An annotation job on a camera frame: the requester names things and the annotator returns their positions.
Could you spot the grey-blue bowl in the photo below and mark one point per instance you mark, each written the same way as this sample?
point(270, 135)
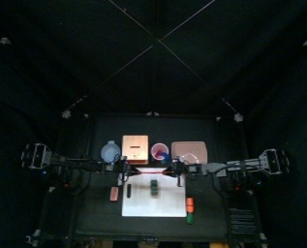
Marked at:
point(110, 152)

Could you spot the black stick-shaped object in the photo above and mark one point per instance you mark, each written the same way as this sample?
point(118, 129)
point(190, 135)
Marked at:
point(129, 191)

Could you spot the white cutting board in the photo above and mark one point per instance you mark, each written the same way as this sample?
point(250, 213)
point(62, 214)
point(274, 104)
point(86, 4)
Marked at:
point(160, 206)

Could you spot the white printed label sticker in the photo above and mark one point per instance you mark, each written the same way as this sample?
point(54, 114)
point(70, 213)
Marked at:
point(242, 223)

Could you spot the pink tray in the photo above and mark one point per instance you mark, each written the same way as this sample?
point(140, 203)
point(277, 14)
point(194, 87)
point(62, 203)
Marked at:
point(194, 148)

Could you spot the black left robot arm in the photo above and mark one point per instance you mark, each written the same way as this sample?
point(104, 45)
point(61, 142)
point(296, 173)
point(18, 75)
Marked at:
point(74, 163)

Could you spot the small metal bucket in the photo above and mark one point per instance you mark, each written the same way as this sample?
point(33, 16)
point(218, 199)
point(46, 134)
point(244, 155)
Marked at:
point(190, 159)

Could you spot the sushi piece green centre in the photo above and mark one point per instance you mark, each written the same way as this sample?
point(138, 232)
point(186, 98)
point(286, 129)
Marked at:
point(154, 189)
point(154, 185)

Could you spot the blue utensil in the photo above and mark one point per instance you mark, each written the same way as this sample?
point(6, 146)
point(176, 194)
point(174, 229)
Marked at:
point(166, 158)

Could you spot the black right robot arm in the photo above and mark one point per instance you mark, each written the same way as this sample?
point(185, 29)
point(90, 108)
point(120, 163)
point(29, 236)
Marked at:
point(229, 165)

